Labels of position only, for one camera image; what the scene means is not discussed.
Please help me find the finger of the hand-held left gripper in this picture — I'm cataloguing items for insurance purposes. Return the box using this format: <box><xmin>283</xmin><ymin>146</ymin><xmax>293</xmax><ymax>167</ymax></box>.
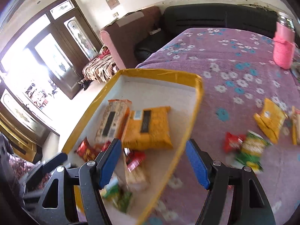
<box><xmin>43</xmin><ymin>152</ymin><xmax>68</xmax><ymax>169</ymax></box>

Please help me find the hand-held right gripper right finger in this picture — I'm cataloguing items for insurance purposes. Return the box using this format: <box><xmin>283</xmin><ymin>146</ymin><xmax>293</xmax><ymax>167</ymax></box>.
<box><xmin>186</xmin><ymin>139</ymin><xmax>276</xmax><ymax>225</ymax></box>

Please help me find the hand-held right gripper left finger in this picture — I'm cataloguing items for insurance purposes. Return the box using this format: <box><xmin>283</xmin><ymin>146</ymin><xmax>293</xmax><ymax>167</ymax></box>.
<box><xmin>36</xmin><ymin>138</ymin><xmax>122</xmax><ymax>225</ymax></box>

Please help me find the red white snack packet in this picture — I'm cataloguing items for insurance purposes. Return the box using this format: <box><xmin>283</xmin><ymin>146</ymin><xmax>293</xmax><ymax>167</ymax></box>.
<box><xmin>123</xmin><ymin>150</ymin><xmax>150</xmax><ymax>190</ymax></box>

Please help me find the dark red snack packet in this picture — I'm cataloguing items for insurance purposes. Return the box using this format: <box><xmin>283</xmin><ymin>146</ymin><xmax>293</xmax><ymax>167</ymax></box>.
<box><xmin>74</xmin><ymin>137</ymin><xmax>100</xmax><ymax>162</ymax></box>

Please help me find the orange white snack packet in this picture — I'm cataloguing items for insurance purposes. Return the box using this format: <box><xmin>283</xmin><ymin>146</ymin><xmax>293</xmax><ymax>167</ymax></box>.
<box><xmin>95</xmin><ymin>99</ymin><xmax>132</xmax><ymax>146</ymax></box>

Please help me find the large yellow snack packet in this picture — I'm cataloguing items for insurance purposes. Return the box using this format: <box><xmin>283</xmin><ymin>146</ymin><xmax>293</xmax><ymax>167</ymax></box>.
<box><xmin>122</xmin><ymin>106</ymin><xmax>174</xmax><ymax>150</ymax></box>

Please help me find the green yellow snack packet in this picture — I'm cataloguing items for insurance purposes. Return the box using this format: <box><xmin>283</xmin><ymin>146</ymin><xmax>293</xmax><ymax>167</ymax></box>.
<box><xmin>234</xmin><ymin>131</ymin><xmax>272</xmax><ymax>173</ymax></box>

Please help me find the white tray with yellow edges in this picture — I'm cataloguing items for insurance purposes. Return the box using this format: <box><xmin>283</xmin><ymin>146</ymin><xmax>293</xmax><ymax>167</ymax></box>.
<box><xmin>61</xmin><ymin>68</ymin><xmax>203</xmax><ymax>225</ymax></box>

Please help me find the yellow chip packet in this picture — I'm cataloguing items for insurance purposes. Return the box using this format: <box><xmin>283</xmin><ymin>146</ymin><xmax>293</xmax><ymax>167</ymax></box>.
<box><xmin>253</xmin><ymin>98</ymin><xmax>288</xmax><ymax>144</ymax></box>

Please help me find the wooden glass door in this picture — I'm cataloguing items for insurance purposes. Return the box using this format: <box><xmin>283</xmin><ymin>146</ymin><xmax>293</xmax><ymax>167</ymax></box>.
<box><xmin>0</xmin><ymin>0</ymin><xmax>104</xmax><ymax>146</ymax></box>

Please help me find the brown patterned blanket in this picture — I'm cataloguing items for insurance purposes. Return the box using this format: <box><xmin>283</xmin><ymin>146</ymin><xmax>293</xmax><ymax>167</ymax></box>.
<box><xmin>82</xmin><ymin>46</ymin><xmax>119</xmax><ymax>83</ymax></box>

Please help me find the brown armchair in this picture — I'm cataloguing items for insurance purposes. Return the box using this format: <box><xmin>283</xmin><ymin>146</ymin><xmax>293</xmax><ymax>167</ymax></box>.
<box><xmin>100</xmin><ymin>6</ymin><xmax>162</xmax><ymax>69</ymax></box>

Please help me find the pink bottle with knitted sleeve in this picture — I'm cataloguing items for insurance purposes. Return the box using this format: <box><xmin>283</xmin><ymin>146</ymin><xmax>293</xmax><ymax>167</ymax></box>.
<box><xmin>272</xmin><ymin>14</ymin><xmax>296</xmax><ymax>70</ymax></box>

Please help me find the black sofa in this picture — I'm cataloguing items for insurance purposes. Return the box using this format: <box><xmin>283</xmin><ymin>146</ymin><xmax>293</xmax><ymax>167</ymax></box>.
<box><xmin>135</xmin><ymin>5</ymin><xmax>279</xmax><ymax>62</ymax></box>

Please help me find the small wall plaque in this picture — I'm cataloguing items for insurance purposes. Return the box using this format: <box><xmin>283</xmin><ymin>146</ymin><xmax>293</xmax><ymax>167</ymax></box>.
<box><xmin>105</xmin><ymin>0</ymin><xmax>120</xmax><ymax>10</ymax></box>

